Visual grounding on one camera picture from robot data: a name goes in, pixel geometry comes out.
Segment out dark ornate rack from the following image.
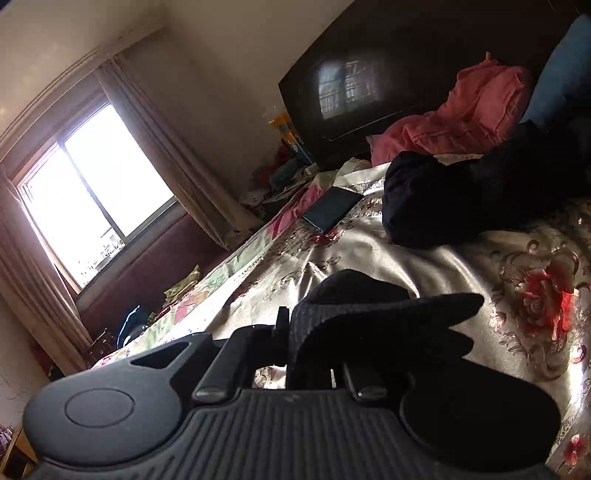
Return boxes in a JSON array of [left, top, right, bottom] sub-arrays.
[[85, 328, 117, 366]]

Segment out yellow toy packet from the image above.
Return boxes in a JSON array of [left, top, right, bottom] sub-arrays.
[[269, 113, 320, 169]]

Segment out window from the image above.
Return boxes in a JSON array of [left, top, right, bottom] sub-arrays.
[[17, 102, 179, 290]]

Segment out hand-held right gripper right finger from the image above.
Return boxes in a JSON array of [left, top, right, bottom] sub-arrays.
[[341, 361, 389, 401]]

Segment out dark grey plaid pants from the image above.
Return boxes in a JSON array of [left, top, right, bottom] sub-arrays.
[[286, 269, 485, 389]]

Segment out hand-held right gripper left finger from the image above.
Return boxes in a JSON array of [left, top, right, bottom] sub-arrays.
[[130, 307, 291, 401]]

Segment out wooden desk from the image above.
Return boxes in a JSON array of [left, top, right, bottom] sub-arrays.
[[0, 425, 38, 480]]

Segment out pink pillow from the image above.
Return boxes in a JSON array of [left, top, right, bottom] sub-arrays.
[[366, 52, 537, 165]]

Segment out blue cloth item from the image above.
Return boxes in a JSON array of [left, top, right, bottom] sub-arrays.
[[116, 305, 149, 350]]

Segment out maroon padded window panel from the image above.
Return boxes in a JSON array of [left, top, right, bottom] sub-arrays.
[[75, 210, 232, 343]]

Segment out beige curtain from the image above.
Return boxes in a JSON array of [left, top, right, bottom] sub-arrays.
[[95, 56, 265, 251], [0, 165, 94, 376]]

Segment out yellow-green cloth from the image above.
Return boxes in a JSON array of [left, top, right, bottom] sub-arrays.
[[164, 265, 202, 304]]

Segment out blue fabric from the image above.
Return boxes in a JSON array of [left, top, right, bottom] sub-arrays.
[[519, 14, 591, 129]]

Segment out black smartphone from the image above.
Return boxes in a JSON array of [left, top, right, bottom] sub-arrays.
[[302, 186, 364, 235]]

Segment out black garment heap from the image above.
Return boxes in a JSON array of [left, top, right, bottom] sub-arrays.
[[382, 119, 591, 251]]

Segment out dark wooden headboard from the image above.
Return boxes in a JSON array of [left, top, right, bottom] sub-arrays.
[[278, 0, 591, 172]]

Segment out pile of colourful clothes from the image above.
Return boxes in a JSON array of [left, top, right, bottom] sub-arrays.
[[239, 143, 325, 207]]

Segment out floral satin bedspread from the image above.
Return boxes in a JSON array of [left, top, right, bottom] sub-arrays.
[[90, 157, 591, 480]]

